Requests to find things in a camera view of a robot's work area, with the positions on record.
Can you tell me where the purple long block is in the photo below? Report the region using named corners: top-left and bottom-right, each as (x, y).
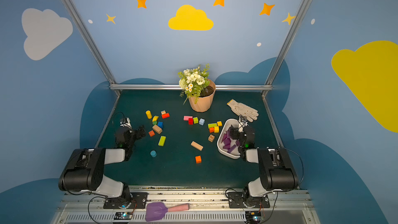
top-left (228, 145), bottom-right (237, 153)

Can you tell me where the white storage bin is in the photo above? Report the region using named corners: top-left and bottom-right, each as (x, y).
top-left (217, 119), bottom-right (248, 159)

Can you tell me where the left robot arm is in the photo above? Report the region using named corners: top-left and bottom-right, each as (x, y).
top-left (58, 124), bottom-right (148, 209)

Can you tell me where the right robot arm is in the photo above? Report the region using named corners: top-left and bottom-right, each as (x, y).
top-left (225, 125), bottom-right (300, 208)

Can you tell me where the white knit work glove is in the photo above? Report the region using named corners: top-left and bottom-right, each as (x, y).
top-left (227, 99), bottom-right (259, 122)

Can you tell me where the teal cylinder block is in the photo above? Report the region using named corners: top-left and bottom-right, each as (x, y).
top-left (150, 150), bottom-right (157, 158)

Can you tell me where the tan wooden block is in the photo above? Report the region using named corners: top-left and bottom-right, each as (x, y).
top-left (152, 125), bottom-right (163, 134)

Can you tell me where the wooden number cube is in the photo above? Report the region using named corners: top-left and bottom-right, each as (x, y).
top-left (208, 135), bottom-right (215, 142)

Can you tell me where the lime green bar block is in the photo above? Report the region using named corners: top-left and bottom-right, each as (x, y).
top-left (158, 136), bottom-right (166, 147)

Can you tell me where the lime green long block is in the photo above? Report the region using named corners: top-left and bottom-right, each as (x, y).
top-left (208, 123), bottom-right (218, 129)

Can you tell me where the red rectangular block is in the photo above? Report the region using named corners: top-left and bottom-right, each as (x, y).
top-left (162, 113), bottom-right (170, 119)

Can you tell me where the pale wooden long block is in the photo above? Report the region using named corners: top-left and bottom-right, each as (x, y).
top-left (191, 141), bottom-right (203, 151)

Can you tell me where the orange cube block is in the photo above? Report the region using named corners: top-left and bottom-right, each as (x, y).
top-left (195, 156), bottom-right (202, 164)

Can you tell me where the pink flower pot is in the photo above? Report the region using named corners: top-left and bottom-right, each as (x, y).
top-left (189, 80), bottom-right (216, 113)

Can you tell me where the pink rectangular block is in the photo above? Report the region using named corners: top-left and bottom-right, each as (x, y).
top-left (183, 116), bottom-right (193, 121)

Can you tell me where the purple pink toy shovel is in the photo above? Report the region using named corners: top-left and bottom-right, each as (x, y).
top-left (145, 202), bottom-right (190, 222)

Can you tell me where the white green flower bouquet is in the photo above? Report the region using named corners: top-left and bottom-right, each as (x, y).
top-left (178, 64), bottom-right (210, 103)

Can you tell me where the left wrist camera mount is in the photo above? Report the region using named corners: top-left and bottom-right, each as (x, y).
top-left (120, 117), bottom-right (132, 129)

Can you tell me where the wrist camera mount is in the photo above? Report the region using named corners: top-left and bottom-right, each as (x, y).
top-left (120, 117), bottom-right (132, 129)
top-left (238, 116), bottom-right (248, 128)

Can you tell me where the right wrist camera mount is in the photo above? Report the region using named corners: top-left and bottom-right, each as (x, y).
top-left (238, 116), bottom-right (248, 128)

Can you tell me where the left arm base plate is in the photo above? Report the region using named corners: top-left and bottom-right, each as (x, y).
top-left (103, 192), bottom-right (148, 209)

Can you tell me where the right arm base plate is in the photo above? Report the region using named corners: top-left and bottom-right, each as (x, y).
top-left (226, 191), bottom-right (270, 209)

